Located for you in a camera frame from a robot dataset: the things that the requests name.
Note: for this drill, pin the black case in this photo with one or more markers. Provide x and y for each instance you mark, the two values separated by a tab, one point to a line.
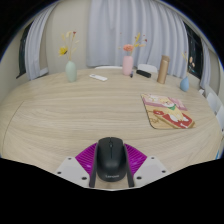
143	73

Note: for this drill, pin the gold drink bottle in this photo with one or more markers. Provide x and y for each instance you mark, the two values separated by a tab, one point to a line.
163	70

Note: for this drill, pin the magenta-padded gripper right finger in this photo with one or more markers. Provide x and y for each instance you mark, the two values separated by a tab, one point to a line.
150	168

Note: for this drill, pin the white and blue chairs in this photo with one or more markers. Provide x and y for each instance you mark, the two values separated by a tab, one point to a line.
215	103

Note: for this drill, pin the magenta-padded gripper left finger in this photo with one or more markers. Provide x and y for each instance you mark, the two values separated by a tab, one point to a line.
70	168

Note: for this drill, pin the dark marker pen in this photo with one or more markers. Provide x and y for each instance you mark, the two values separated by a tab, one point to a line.
131	74

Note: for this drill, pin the narrow white curtain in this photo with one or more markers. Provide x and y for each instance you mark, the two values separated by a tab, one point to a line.
205	66
36	46

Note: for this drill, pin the wide white curtain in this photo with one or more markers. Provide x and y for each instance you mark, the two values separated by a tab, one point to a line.
133	20

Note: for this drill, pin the black computer mouse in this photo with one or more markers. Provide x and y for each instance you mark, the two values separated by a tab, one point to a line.
111	160

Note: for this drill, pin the dark window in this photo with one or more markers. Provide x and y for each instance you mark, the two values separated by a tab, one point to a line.
196	43
22	53

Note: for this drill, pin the blue vase with dried flowers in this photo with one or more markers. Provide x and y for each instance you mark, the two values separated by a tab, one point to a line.
184	85

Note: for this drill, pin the pink vase with dried flowers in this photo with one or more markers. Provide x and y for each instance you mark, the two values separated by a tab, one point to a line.
127	66

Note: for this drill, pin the cartoon dog print mouse pad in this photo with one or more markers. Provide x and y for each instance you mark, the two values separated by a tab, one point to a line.
168	111

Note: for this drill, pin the green vase with dried flowers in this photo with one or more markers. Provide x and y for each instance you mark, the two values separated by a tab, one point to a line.
70	73

